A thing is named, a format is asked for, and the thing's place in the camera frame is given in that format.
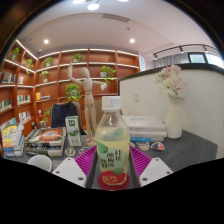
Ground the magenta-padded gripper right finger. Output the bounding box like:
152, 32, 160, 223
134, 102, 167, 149
129, 145, 174, 189

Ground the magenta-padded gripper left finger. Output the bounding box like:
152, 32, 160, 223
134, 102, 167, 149
51, 145, 99, 189

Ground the clear drink bottle white cap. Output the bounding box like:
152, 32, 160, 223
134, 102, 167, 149
94, 95, 131, 186

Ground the small colourful printed sticker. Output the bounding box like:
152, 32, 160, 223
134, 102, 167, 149
63, 147, 77, 157
150, 141, 166, 152
135, 140, 152, 152

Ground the white patterned mug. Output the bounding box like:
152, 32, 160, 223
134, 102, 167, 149
27, 154, 54, 173

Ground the green and white carton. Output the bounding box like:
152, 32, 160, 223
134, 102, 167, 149
64, 115, 83, 148

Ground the stack of white tissue packs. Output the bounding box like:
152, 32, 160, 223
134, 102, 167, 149
121, 115, 168, 144

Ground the office chair with dark jacket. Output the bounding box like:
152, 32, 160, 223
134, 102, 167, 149
50, 101, 83, 129

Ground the white vase with flowers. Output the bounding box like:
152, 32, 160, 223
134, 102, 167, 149
153, 64, 188, 140

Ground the stack of colourful books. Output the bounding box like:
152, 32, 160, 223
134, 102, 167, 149
0, 121, 26, 158

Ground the wooden artist mannequin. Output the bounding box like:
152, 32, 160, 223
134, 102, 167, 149
67, 63, 108, 148

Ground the wooden shelf unit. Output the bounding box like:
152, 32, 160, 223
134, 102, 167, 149
0, 39, 141, 134

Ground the grey curtain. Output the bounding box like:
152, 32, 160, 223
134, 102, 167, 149
154, 53, 190, 69

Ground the window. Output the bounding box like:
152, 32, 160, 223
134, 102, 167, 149
188, 52, 224, 69

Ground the black ceiling track light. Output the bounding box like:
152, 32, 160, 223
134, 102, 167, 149
152, 43, 218, 60

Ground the ceiling air vent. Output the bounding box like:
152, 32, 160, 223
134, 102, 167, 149
102, 13, 130, 23

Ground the ceiling lamp with round bulbs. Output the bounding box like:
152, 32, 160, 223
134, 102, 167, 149
72, 0, 131, 12

